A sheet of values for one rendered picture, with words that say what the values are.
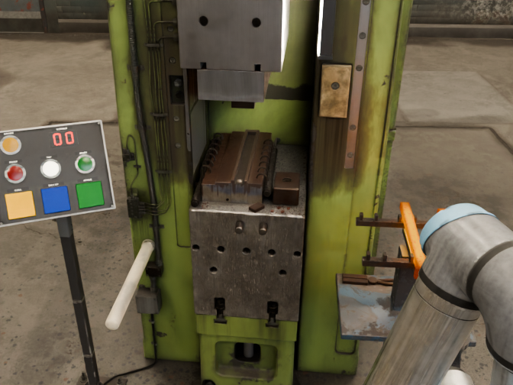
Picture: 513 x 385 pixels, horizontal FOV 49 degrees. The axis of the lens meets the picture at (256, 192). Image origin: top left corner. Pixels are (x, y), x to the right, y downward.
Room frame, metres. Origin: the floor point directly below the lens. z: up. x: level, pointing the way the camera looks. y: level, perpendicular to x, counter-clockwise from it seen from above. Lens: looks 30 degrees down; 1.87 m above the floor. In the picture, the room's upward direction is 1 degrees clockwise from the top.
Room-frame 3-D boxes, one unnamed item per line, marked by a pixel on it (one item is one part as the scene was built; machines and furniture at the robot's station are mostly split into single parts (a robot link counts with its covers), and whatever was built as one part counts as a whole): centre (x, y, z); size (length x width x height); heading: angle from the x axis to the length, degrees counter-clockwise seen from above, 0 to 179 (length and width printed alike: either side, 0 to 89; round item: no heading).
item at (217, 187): (1.82, 0.06, 0.96); 0.42 x 0.20 x 0.09; 175
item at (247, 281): (1.82, 0.01, 0.69); 0.56 x 0.38 x 0.45; 175
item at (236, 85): (1.82, 0.06, 1.32); 0.42 x 0.20 x 0.10; 175
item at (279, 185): (1.65, -0.10, 0.95); 0.12 x 0.08 x 0.06; 175
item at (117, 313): (1.55, 0.43, 0.62); 0.44 x 0.05 x 0.05; 175
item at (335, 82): (1.71, -0.24, 1.27); 0.09 x 0.02 x 0.17; 85
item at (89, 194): (1.49, 0.51, 1.01); 0.07 x 0.05 x 0.07; 110
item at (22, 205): (1.42, 0.70, 1.01); 0.07 x 0.05 x 0.07; 110
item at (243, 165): (1.82, 0.04, 0.99); 0.42 x 0.05 x 0.01; 175
